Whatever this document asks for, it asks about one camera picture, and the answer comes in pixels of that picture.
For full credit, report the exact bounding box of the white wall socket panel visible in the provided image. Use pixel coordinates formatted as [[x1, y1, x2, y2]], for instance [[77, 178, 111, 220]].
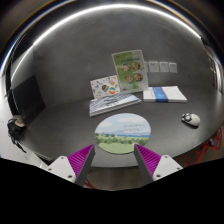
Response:
[[148, 61, 159, 72], [169, 62, 177, 73], [159, 62, 169, 72]]

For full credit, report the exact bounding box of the red chair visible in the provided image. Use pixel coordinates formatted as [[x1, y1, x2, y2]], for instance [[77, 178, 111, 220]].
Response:
[[175, 128, 223, 167]]

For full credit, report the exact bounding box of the grey striped book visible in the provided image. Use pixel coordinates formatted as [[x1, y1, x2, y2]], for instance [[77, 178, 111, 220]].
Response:
[[89, 93, 141, 117]]

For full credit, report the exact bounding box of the white colourful standing card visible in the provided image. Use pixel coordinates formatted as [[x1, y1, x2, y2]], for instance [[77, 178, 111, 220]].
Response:
[[90, 75, 120, 98]]

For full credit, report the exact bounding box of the black headset on stand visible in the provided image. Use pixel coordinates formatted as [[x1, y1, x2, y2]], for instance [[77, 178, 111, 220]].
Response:
[[7, 118, 26, 152]]

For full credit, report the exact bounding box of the white and black computer mouse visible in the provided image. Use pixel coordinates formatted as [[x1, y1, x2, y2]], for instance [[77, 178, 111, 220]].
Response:
[[181, 113, 200, 127]]

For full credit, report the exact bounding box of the round landscape mouse pad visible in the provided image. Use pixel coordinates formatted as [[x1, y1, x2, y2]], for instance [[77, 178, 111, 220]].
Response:
[[94, 113, 151, 154]]

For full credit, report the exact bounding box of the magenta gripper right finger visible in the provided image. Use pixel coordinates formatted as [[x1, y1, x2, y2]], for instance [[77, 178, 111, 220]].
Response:
[[133, 143, 184, 185]]

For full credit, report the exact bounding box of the green standing picture card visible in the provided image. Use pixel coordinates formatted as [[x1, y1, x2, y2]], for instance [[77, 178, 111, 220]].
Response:
[[112, 50, 148, 93]]

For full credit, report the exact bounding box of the white and blue book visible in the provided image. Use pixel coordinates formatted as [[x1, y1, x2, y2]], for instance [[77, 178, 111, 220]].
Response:
[[143, 86, 187, 103]]

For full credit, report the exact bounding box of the black monitor screen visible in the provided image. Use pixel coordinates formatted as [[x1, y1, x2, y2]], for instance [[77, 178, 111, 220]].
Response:
[[12, 76, 46, 126]]

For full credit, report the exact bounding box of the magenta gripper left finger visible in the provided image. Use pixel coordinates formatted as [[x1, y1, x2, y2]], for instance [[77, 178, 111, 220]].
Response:
[[46, 143, 96, 187]]

